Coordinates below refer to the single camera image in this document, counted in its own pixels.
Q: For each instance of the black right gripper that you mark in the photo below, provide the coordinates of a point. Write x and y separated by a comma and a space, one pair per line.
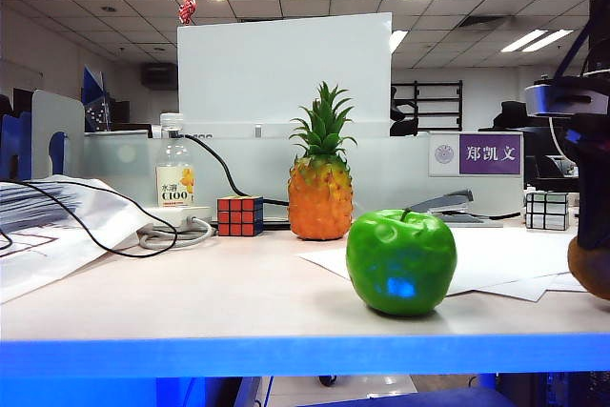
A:
595, 159

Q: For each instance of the brown kiwi fruit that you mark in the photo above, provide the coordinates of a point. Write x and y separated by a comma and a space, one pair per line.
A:
593, 273

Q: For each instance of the green plastic apple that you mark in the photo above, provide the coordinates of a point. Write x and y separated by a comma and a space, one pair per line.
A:
400, 264

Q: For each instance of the plastic pineapple with green crown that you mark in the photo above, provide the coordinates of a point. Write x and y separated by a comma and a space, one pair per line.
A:
320, 202

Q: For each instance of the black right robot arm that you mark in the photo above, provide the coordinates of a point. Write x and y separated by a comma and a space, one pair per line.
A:
601, 21

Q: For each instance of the white paper sheet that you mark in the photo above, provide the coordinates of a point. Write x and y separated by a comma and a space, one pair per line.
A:
500, 254
534, 291
569, 283

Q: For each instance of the purple and white name plate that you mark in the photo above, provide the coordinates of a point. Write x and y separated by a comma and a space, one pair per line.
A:
490, 154

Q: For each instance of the grey flat plate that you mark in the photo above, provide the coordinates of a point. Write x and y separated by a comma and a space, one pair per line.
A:
469, 221

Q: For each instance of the grey stapler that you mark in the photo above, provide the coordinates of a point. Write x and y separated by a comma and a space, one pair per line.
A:
445, 201

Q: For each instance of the frosted glass desk partition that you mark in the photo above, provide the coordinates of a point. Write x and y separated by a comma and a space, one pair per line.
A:
391, 173

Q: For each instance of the large white board panel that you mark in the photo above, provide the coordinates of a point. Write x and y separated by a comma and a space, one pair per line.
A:
286, 73

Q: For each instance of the colourful Rubik's cube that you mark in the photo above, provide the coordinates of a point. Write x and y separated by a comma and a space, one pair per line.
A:
239, 216

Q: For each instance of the white power strip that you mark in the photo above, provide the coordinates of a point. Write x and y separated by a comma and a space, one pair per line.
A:
176, 214

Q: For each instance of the clear C100 drink bottle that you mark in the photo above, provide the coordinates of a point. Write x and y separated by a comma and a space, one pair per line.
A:
174, 188

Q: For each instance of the red hanging ornament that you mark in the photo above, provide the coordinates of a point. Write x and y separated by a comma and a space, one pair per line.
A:
187, 9

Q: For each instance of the blue patterned board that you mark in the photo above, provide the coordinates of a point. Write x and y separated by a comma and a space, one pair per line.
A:
95, 102

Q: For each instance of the white document pile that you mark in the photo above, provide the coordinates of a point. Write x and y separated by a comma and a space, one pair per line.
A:
43, 245

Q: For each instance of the white metal bookend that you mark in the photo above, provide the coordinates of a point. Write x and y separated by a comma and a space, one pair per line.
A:
45, 116

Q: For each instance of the blue file holder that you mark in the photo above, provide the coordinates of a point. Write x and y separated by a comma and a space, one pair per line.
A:
12, 145

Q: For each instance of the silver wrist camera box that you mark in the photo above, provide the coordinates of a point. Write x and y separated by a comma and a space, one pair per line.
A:
548, 99

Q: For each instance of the black wall rack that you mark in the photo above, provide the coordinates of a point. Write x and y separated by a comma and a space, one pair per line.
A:
441, 107

